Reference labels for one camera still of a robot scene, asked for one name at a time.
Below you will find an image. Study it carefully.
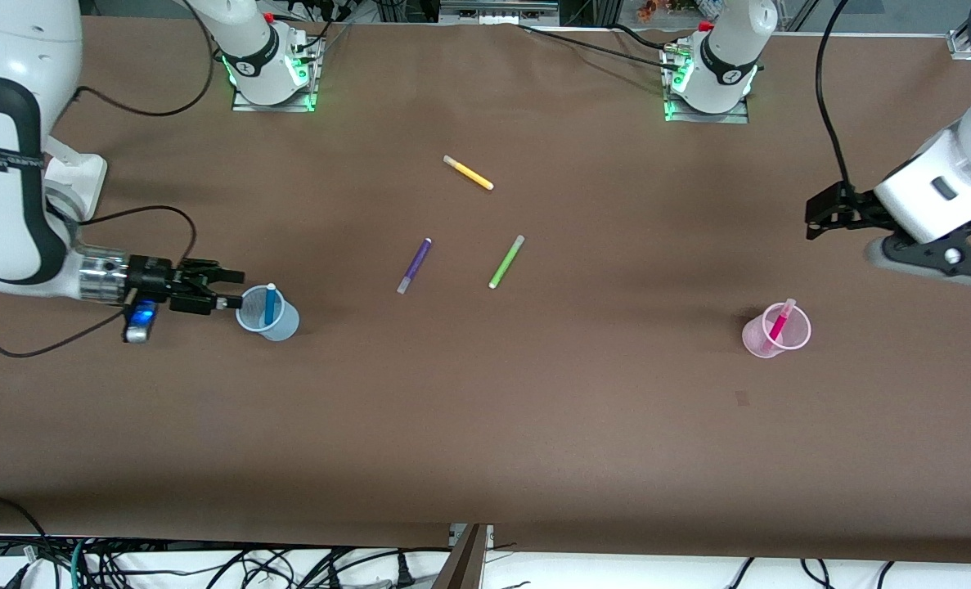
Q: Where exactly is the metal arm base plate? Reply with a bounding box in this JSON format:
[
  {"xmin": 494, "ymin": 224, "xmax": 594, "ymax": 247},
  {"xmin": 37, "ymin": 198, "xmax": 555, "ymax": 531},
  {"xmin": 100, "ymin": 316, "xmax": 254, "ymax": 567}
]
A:
[
  {"xmin": 232, "ymin": 33, "xmax": 320, "ymax": 113},
  {"xmin": 662, "ymin": 45, "xmax": 750, "ymax": 124}
]

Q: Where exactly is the blue plastic cup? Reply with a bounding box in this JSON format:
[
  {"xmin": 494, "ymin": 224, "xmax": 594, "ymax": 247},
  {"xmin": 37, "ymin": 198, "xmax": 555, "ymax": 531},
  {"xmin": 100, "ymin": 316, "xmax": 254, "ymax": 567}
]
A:
[{"xmin": 235, "ymin": 284, "xmax": 300, "ymax": 342}]

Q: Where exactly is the green marker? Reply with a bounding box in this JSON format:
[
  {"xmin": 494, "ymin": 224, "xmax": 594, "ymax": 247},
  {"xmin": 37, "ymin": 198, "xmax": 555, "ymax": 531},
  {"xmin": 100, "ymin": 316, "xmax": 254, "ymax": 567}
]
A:
[{"xmin": 488, "ymin": 235, "xmax": 526, "ymax": 290}]

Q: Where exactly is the pink plastic cup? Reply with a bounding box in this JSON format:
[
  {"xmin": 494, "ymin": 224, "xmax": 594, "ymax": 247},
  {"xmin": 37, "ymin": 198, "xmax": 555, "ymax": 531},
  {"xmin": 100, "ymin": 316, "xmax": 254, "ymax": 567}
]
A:
[{"xmin": 741, "ymin": 301, "xmax": 812, "ymax": 359}]

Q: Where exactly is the brown table cover sheet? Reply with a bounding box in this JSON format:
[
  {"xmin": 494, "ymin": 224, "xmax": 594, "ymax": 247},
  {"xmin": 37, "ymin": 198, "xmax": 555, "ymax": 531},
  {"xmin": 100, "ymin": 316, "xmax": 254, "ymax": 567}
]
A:
[{"xmin": 0, "ymin": 16, "xmax": 971, "ymax": 565}]

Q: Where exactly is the pink marker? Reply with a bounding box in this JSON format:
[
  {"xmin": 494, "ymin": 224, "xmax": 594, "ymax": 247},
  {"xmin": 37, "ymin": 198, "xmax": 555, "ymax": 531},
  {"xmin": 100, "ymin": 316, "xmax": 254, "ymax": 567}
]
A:
[{"xmin": 767, "ymin": 299, "xmax": 797, "ymax": 348}]

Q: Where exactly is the grey equipment box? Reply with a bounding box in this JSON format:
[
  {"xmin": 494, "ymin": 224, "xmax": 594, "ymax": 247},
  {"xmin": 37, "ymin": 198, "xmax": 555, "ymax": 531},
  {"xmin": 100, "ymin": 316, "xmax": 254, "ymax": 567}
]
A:
[{"xmin": 440, "ymin": 0, "xmax": 560, "ymax": 25}]

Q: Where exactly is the black looped floor cable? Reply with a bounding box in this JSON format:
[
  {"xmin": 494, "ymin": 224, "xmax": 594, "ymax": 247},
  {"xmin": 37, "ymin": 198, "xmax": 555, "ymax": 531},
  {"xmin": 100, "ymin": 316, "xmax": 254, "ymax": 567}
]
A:
[{"xmin": 0, "ymin": 495, "xmax": 51, "ymax": 589}]

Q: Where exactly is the black cable lying on table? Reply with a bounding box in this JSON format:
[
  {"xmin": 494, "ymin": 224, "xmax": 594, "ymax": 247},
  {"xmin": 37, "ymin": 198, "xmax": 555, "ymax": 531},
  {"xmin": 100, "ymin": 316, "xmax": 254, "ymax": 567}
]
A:
[{"xmin": 518, "ymin": 23, "xmax": 684, "ymax": 73}]

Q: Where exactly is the yellow marker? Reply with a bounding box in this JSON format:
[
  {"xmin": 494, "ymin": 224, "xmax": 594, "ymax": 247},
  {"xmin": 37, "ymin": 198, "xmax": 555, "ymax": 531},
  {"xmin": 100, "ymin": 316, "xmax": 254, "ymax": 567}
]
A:
[{"xmin": 443, "ymin": 155, "xmax": 495, "ymax": 191}]

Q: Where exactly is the white desk lamp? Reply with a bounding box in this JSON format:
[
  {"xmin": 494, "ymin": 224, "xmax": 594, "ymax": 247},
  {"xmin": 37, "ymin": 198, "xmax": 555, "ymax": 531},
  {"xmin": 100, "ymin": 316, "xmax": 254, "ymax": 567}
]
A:
[{"xmin": 43, "ymin": 135, "xmax": 108, "ymax": 223}]

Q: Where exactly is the purple marker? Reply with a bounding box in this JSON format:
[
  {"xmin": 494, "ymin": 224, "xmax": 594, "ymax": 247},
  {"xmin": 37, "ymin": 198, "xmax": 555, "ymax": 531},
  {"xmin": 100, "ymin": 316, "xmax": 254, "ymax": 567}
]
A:
[{"xmin": 397, "ymin": 237, "xmax": 433, "ymax": 295}]

